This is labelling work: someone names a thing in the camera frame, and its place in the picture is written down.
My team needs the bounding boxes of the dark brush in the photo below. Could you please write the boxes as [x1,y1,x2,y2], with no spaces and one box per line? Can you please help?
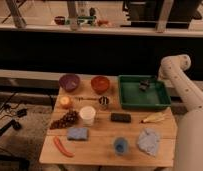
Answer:
[139,80,150,91]

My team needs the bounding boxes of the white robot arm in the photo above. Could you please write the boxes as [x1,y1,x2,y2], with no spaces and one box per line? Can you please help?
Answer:
[159,54,203,171]

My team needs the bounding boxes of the green plastic tray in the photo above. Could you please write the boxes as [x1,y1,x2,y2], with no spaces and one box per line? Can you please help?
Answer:
[118,75,171,110]

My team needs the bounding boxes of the yellow banana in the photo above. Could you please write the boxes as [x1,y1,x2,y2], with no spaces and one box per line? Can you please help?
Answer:
[142,112,165,123]

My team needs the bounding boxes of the black sponge block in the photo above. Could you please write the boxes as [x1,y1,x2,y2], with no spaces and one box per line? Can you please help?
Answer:
[111,113,131,123]

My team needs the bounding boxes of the metal strainer spoon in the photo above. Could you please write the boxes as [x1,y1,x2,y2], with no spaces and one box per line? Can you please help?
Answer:
[77,96,109,106]

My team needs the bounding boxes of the light blue cloth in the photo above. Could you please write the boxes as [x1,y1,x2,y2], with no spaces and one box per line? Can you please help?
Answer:
[136,128,160,156]

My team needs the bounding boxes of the blue cup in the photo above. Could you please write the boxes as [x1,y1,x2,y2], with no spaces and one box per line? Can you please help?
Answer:
[113,137,129,155]

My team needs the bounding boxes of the white cup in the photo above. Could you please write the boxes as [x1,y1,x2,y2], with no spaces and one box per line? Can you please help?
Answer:
[79,106,96,126]

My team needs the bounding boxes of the wooden table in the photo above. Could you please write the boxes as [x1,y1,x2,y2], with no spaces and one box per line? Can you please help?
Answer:
[39,81,177,167]

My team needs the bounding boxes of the purple bowl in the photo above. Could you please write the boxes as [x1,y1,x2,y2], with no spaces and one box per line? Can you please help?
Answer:
[59,74,80,92]

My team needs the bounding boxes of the orange apple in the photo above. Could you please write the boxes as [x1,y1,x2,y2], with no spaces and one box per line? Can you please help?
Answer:
[60,96,72,109]

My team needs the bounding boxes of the bunch of dark grapes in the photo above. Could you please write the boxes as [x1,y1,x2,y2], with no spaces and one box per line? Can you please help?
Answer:
[50,110,78,129]

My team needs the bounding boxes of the green background object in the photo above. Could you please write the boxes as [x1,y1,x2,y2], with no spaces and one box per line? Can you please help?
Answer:
[65,16,96,26]

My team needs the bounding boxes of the blue sponge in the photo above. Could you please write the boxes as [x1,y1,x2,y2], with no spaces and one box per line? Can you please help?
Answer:
[67,127,88,140]

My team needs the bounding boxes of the dark red background bowl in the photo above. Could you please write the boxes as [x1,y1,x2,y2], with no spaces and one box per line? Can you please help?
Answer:
[54,16,65,25]

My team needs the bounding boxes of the red chili pepper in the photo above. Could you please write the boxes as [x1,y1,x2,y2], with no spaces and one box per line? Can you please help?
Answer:
[53,136,74,158]

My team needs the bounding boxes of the black cables on floor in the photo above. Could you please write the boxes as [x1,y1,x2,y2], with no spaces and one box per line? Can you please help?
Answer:
[0,92,29,141]

